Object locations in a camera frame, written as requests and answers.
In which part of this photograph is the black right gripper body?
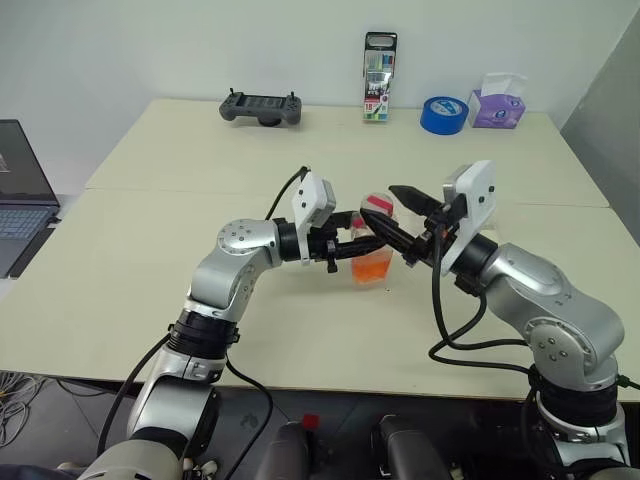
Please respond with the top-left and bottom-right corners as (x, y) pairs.
(402, 194), (469, 269)

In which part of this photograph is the clear cup orange liquid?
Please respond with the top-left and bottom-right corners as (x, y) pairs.
(349, 210), (395, 288)

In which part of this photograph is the dark grey laptop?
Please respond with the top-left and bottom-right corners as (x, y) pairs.
(0, 118), (62, 280)

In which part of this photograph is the purple tissue box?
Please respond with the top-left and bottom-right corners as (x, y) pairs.
(467, 72), (529, 130)

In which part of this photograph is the dark rounded shape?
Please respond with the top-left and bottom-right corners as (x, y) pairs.
(370, 413), (454, 480)
(259, 421), (321, 480)

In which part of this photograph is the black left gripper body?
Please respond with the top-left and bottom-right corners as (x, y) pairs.
(304, 212), (347, 274)

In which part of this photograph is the grey handheld controller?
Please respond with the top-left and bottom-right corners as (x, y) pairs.
(218, 89), (304, 129)

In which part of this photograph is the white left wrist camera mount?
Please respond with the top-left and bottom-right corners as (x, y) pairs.
(291, 171), (338, 264)

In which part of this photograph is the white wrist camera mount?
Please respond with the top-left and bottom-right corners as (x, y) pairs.
(291, 171), (338, 264)
(441, 159), (498, 274)

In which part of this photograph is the grey floor cable bundle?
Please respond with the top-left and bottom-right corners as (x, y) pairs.
(0, 369), (64, 449)

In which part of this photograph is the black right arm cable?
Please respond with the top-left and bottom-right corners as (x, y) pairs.
(428, 219), (534, 375)

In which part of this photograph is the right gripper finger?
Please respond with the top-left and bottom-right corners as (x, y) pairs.
(388, 183), (443, 218)
(359, 209), (422, 257)

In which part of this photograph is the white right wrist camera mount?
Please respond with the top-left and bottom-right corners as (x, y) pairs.
(441, 159), (498, 274)

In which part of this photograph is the marker pen pack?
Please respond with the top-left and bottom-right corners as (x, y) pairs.
(360, 31), (399, 123)

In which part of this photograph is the blue tape roll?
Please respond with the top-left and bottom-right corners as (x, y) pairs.
(421, 94), (470, 135)

